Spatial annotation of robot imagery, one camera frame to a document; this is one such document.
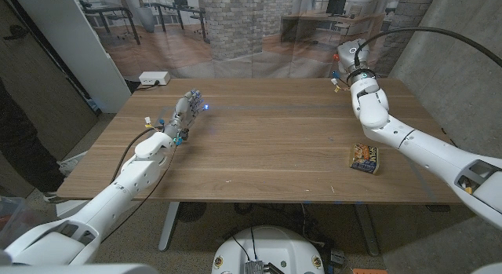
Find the snack packet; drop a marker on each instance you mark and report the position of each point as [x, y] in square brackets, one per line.
[364, 158]

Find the wooden door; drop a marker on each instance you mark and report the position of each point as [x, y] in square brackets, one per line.
[39, 89]

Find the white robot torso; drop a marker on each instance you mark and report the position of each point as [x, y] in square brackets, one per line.
[268, 250]

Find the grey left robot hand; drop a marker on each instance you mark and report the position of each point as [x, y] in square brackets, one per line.
[182, 113]

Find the orange flat item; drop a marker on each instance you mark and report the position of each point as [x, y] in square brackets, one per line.
[368, 271]

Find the white cabinet panel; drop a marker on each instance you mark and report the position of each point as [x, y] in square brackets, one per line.
[78, 50]

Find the clear plastic bin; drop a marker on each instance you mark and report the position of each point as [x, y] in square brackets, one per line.
[15, 223]

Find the white power box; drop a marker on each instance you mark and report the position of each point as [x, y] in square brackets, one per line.
[153, 77]

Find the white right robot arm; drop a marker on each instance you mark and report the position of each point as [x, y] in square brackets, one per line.
[423, 148]

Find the person in dark clothes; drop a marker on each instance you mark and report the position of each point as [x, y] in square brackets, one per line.
[23, 148]

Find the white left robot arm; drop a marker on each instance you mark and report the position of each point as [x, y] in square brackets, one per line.
[113, 195]

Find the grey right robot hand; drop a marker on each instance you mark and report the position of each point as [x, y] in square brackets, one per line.
[355, 56]

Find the grey table leg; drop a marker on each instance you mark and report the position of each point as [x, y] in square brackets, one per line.
[168, 227]
[368, 231]

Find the black round fan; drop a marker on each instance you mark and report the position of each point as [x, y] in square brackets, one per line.
[191, 211]

